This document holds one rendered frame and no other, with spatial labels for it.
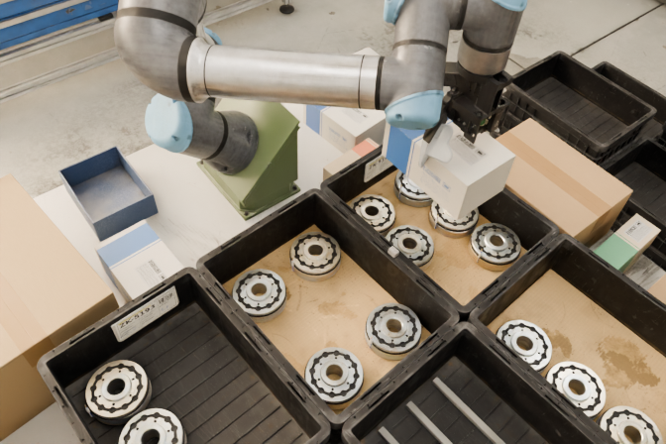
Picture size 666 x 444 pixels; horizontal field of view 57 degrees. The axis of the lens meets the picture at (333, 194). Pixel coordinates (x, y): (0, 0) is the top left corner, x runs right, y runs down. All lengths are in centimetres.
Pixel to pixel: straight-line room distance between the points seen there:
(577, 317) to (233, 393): 67
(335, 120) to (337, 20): 184
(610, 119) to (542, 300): 113
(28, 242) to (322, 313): 58
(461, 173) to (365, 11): 253
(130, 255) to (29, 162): 150
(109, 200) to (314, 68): 87
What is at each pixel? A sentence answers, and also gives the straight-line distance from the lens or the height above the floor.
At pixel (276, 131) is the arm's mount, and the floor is 90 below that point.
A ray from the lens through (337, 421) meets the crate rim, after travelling 101.
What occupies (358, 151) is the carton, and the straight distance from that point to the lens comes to 156.
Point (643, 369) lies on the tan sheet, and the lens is 131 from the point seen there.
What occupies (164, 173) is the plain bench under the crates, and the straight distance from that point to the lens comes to 164.
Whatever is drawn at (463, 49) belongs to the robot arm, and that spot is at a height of 134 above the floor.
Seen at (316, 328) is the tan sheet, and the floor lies 83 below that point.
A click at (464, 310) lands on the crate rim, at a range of 113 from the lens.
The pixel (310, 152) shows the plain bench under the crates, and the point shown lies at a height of 70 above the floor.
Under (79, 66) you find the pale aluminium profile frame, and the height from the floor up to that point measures 13.
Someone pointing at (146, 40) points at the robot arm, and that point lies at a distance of 92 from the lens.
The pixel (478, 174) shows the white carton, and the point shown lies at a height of 113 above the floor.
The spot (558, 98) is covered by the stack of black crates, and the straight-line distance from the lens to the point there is 233.
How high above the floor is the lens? 187
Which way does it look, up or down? 49 degrees down
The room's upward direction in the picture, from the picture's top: 3 degrees clockwise
